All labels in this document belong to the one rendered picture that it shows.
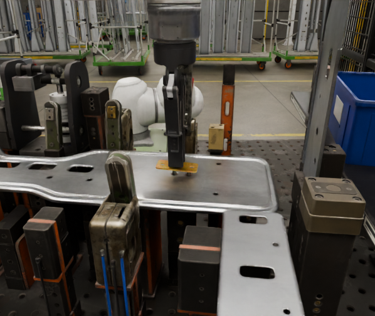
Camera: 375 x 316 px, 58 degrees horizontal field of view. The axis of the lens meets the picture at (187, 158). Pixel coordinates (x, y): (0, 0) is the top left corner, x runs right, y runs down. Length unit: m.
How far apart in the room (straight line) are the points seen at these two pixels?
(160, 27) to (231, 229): 0.34
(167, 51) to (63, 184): 0.32
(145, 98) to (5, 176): 0.79
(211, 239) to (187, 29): 0.34
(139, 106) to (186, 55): 0.85
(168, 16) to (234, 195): 0.33
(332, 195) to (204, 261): 0.22
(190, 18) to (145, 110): 0.89
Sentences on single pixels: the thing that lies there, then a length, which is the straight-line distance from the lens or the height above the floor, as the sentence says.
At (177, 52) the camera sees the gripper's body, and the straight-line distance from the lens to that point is 0.60.
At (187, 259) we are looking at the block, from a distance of 0.52.
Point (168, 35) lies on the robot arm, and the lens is 0.59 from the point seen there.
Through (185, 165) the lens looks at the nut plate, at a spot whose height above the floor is 1.02.
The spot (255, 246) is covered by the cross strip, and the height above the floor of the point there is 1.00.
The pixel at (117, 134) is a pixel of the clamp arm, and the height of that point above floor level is 1.03.
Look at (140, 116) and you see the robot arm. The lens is 1.45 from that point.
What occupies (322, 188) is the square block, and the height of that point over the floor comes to 1.06.
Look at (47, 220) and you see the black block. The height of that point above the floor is 0.99.
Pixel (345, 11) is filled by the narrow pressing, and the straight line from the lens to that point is 0.58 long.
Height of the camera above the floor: 1.32
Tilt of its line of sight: 24 degrees down
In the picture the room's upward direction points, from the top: straight up
